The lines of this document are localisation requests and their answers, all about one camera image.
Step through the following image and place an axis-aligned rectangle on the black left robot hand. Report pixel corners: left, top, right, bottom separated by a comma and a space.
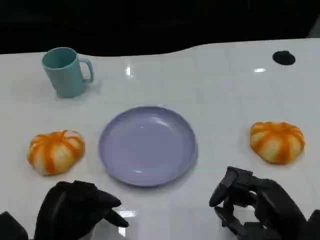
34, 180, 130, 240

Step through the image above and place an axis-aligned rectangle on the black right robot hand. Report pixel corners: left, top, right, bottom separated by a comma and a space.
208, 166, 308, 240

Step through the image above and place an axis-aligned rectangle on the orange and white bread roll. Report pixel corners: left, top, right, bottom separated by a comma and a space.
26, 129, 86, 176
249, 121, 306, 165

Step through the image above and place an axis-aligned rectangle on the lilac plate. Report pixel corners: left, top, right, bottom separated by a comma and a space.
98, 105, 198, 188

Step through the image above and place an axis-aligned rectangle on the pale green mug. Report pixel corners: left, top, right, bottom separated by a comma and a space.
41, 46, 95, 99

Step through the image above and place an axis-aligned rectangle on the black round table grommet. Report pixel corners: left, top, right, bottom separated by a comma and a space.
272, 50, 296, 66

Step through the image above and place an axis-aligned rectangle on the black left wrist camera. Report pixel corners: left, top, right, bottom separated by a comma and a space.
0, 211, 29, 240

